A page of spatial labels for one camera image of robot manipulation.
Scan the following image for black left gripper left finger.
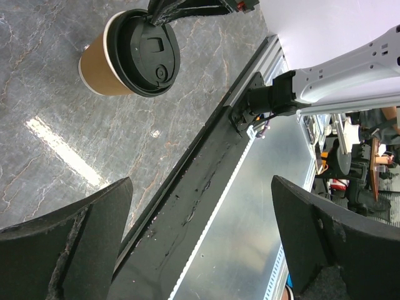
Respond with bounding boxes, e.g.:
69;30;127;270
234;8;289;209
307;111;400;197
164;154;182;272
1;177;133;299

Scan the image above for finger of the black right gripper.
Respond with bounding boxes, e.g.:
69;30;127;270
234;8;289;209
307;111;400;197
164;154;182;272
147;0;237;26

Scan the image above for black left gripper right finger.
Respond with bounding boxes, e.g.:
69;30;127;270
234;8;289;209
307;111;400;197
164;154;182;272
271;175;399;299

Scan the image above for black plastic cup lid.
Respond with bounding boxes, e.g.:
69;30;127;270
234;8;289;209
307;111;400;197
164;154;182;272
106;9;181;98

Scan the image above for brown paper coffee cup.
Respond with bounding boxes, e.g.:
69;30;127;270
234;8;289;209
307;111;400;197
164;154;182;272
78;11;133;96

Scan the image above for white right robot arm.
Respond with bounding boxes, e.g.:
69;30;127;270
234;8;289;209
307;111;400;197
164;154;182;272
147;1;399;132

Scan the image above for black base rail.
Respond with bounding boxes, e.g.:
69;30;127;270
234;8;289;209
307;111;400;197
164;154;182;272
107;106;250;299

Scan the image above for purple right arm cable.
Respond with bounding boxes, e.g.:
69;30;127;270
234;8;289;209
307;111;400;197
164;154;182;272
256;120;273;140

